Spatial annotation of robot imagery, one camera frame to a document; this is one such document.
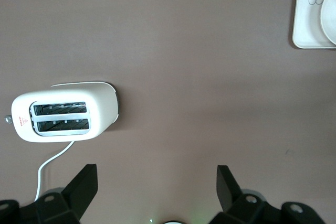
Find white toaster power cord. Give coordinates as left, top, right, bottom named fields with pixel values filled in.
left=34, top=140, right=76, bottom=202

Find cream two-slot toaster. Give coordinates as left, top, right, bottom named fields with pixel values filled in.
left=3, top=80, right=122, bottom=144

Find brown table cover mat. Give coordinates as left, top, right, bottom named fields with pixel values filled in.
left=0, top=0, right=336, bottom=224

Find cream round plate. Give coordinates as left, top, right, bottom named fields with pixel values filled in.
left=320, top=0, right=336, bottom=47

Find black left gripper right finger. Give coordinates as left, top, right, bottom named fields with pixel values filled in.
left=209, top=165, right=327, bottom=224

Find cream rectangular bear-print tray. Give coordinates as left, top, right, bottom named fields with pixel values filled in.
left=291, top=0, right=336, bottom=50

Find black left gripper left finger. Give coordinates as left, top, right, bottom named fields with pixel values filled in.
left=0, top=164, right=99, bottom=224

